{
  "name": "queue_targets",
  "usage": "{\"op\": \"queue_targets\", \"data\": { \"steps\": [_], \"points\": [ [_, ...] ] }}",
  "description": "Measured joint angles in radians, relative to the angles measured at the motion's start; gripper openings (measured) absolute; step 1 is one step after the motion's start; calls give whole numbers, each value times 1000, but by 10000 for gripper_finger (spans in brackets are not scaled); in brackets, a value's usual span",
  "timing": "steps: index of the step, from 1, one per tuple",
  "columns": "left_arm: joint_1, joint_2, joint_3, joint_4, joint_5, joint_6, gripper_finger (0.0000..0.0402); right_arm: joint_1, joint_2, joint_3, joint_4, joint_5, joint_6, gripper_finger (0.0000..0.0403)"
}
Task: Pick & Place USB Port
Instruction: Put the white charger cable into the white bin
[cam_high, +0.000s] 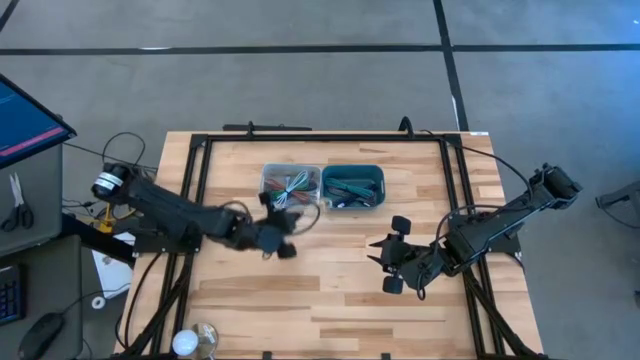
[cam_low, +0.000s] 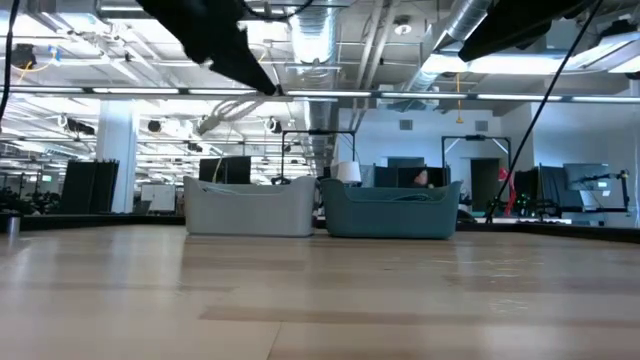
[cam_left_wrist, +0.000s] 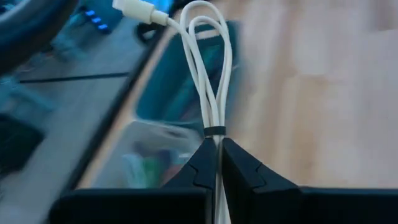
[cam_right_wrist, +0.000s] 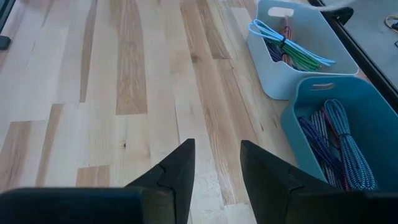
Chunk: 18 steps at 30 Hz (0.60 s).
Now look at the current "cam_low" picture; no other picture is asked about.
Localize black partition panels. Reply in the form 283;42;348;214
60;159;120;215

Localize dark partition screens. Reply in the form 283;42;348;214
373;156;451;189

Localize whiteboard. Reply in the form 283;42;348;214
140;183;177;212

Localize white plastic bin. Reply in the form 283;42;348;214
182;174;320;238

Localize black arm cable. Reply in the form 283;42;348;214
0;0;21;121
484;0;604;224

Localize cream white cable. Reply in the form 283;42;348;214
197;93;267;136

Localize black ceiling cord reel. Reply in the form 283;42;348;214
8;42;39;70

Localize dark door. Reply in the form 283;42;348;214
470;158;501;212

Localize person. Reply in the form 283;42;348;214
411;168;435;190

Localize ribbed silver duct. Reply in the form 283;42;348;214
285;0;342;177

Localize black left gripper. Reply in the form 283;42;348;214
134;0;279;96

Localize black aluminium table frame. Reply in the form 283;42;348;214
0;213;640;245

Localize white pillar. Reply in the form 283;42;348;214
96;99;139;215

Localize black pole stand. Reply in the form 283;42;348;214
572;169;631;214

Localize yellow hanging cord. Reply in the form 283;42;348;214
453;73;465;125

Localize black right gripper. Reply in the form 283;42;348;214
457;0;601;64

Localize black monitor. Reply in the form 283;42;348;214
198;155;252;185

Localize smooth silver duct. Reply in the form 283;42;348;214
399;0;494;96

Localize teal plastic bin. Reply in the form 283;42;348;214
320;178;464;240

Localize black stand frame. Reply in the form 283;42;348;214
441;133;512;211
280;128;357;180

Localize red figure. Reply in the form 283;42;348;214
497;167;517;217

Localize white lampshade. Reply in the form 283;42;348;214
335;160;362;184

